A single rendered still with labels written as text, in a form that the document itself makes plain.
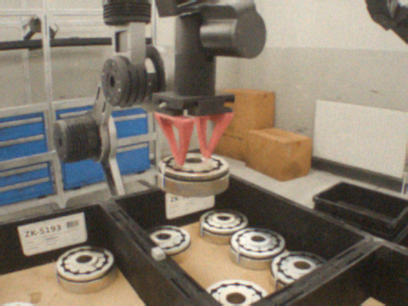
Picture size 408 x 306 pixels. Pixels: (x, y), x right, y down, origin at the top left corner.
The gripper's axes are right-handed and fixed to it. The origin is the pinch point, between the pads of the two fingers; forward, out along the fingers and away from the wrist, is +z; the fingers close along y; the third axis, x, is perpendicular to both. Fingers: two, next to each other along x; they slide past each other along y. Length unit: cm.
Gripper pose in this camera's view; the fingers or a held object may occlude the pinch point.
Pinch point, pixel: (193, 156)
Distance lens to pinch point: 50.0
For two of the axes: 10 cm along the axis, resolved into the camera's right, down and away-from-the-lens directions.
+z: -0.3, 9.6, 2.9
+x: -6.7, -2.4, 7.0
